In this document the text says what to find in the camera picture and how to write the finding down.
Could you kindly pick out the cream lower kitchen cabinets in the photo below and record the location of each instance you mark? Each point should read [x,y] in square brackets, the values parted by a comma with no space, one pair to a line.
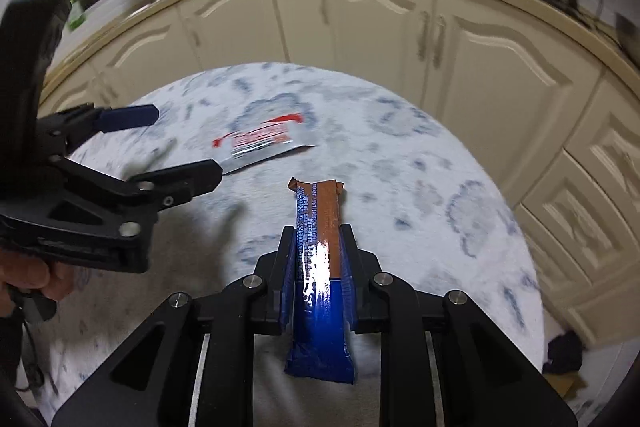
[375,27]

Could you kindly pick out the blue brown bar wrapper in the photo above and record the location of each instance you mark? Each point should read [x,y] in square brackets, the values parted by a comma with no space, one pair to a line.
[320,332]

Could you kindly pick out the person's left hand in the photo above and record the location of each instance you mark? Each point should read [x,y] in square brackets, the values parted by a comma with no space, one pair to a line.
[30,272]

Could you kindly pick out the dark cloth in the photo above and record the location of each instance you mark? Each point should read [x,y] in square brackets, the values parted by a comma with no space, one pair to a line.
[565,352]

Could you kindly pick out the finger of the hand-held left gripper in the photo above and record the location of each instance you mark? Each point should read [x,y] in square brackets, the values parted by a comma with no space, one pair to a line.
[130,117]
[175,182]

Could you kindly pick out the green dish soap bottle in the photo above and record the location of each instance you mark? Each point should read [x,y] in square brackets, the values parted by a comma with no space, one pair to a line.
[76,18]

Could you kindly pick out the red white wrapper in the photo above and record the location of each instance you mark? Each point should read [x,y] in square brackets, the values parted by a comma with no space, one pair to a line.
[260,142]

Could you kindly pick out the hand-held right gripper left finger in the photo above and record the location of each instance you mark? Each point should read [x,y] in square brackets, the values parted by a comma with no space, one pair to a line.
[287,302]

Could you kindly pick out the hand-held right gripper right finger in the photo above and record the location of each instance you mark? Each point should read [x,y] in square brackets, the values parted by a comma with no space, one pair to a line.
[351,292]

